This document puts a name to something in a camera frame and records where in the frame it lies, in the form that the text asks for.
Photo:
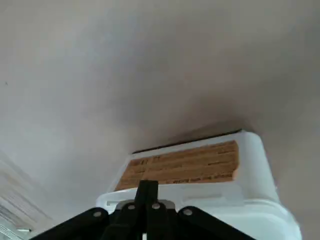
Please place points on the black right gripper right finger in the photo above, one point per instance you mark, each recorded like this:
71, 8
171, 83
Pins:
175, 225

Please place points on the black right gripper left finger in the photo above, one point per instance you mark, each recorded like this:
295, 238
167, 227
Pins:
120, 225

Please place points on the white plastic preservation box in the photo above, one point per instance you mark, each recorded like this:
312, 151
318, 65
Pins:
252, 155

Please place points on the translucent plastic box lid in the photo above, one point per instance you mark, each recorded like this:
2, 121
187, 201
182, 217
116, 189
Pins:
275, 220

